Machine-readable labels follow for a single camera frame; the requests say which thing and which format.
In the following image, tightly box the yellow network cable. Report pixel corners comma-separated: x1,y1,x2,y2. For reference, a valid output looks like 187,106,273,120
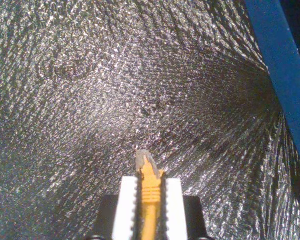
134,149,166,240

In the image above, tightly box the black bubble mat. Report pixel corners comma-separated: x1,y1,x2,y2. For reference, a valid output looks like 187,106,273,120
0,0,300,240

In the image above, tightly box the blue rack base unit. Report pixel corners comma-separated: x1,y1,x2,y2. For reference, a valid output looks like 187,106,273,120
244,0,300,180

